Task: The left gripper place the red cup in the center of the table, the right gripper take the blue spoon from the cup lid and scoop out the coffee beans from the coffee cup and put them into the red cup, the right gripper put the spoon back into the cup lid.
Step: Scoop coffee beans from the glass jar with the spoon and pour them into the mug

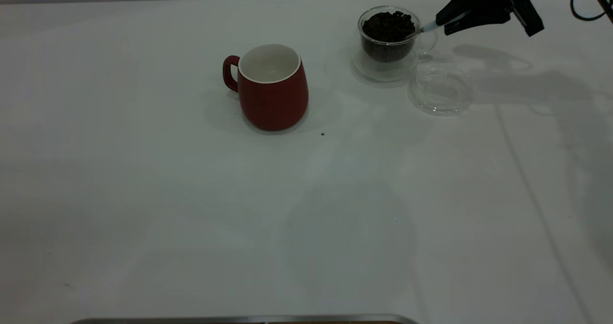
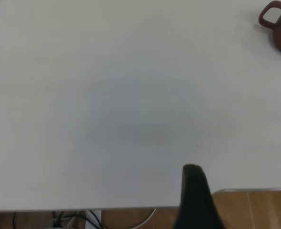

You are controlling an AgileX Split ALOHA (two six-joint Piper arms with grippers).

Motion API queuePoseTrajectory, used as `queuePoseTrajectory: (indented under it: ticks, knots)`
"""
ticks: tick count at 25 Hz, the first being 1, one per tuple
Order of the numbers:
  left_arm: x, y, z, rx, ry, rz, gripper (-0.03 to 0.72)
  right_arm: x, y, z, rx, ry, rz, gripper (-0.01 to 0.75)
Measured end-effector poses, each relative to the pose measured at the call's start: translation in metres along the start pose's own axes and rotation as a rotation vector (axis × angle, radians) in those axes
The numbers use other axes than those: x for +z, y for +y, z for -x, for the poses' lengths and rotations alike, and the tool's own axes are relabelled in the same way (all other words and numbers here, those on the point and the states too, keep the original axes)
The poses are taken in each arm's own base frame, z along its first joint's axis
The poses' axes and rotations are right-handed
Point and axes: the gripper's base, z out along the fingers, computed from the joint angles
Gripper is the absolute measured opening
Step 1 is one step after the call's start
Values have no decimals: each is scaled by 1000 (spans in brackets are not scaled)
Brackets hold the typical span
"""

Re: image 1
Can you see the red ceramic mug white inside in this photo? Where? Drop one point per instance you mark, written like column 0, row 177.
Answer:
column 273, row 104

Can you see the dark coffee beans pile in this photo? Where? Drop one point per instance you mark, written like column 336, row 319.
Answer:
column 388, row 27

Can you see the small clear glass dish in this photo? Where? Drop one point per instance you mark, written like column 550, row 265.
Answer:
column 440, row 106

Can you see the clear glass saucer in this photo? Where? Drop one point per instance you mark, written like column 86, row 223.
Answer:
column 359, row 71

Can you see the clear double-wall glass cup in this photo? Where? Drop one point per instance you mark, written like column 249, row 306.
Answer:
column 388, row 64

